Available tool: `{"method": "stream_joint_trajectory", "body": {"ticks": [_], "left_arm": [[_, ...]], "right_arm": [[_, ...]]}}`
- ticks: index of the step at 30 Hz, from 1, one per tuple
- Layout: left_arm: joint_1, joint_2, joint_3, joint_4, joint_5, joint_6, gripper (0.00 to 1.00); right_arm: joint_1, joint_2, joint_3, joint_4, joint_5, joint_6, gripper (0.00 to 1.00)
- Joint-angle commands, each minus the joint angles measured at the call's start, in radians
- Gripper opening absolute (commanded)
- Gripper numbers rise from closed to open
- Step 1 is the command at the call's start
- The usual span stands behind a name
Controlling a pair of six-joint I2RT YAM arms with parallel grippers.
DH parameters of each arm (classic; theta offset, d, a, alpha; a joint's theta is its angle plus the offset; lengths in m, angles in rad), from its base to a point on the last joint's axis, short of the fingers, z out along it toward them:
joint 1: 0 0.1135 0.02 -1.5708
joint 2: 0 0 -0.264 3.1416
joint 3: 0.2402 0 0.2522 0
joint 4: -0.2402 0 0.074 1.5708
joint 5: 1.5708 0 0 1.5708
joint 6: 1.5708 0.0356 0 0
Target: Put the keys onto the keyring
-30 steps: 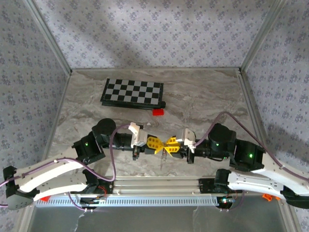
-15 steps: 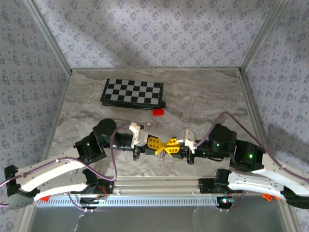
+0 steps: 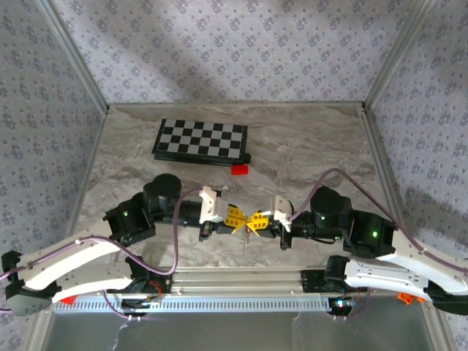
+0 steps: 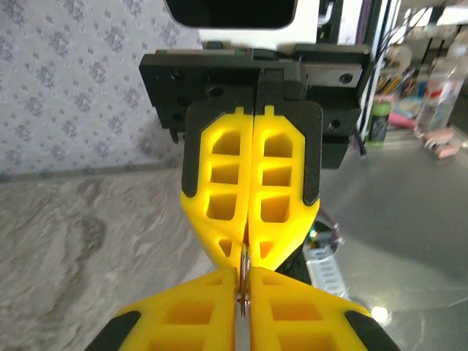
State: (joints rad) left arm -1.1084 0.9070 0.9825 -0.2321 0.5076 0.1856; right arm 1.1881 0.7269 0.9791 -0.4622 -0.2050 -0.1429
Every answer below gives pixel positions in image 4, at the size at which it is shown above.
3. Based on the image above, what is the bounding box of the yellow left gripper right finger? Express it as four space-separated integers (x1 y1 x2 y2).
248 267 401 351

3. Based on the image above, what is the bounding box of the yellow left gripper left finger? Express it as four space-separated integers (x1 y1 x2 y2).
86 266 238 351

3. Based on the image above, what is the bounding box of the silver keyring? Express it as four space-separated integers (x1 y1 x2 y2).
240 244 253 316

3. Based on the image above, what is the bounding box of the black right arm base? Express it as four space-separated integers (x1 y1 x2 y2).
277 215 343 290

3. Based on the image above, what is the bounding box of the green capped bottle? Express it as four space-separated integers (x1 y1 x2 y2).
366 101 393 148

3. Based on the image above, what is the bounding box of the pink foam item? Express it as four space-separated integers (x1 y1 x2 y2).
423 128 462 159

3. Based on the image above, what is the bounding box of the clear plastic bottle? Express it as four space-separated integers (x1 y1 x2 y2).
415 45 462 139

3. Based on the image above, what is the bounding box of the white slotted cable duct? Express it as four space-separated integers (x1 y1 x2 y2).
302 247 350 299

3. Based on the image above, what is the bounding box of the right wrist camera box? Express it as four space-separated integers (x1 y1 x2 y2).
162 0 322 49

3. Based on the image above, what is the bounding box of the aluminium side rail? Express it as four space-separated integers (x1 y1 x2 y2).
0 160 184 184

